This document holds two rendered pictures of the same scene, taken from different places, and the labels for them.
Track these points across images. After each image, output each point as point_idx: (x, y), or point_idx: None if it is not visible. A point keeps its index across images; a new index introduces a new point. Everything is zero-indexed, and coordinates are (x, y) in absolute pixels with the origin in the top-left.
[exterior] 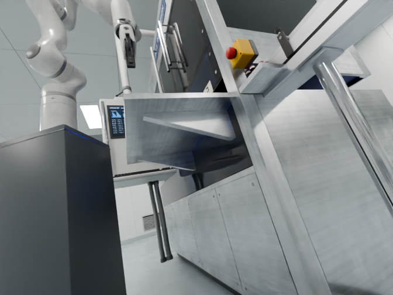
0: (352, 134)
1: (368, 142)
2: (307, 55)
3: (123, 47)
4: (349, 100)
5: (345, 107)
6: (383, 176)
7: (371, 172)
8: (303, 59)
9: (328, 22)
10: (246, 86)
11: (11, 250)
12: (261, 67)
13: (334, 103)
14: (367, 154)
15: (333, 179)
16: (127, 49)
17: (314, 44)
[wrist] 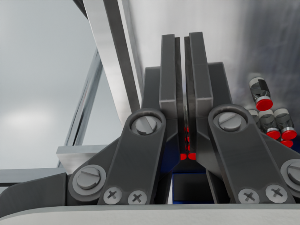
0: (82, 105)
1: (79, 99)
2: (49, 168)
3: (85, 209)
4: (68, 129)
5: (72, 123)
6: (86, 81)
7: (90, 83)
8: (55, 168)
9: (14, 180)
10: (100, 144)
11: None
12: (59, 147)
13: (77, 129)
14: (84, 92)
15: None
16: (86, 166)
17: (36, 173)
